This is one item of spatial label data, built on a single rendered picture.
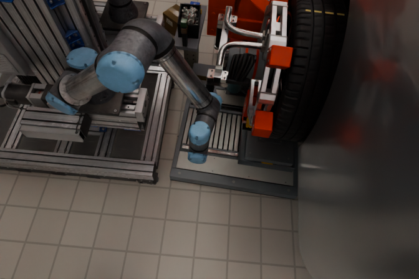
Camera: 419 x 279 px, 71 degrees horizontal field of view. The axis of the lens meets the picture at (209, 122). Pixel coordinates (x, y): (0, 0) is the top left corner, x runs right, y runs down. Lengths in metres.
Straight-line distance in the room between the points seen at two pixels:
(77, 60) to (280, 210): 1.48
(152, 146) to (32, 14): 0.96
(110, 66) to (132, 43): 0.08
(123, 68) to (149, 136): 1.16
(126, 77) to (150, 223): 1.31
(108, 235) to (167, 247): 0.36
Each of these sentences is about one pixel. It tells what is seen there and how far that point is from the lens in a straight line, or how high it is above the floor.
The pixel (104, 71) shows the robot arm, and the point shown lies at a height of 1.30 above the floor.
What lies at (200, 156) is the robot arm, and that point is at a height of 0.89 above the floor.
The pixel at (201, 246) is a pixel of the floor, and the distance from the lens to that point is 1.92.
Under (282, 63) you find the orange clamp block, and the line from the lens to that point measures 1.07.
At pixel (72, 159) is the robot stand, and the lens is 1.95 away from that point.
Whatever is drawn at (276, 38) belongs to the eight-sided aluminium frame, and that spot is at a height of 1.12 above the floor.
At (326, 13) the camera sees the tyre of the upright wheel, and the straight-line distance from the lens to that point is 1.23.
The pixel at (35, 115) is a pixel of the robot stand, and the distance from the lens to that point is 1.53.
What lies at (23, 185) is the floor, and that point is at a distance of 2.28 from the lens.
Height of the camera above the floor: 1.91
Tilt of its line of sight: 61 degrees down
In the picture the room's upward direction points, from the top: 5 degrees clockwise
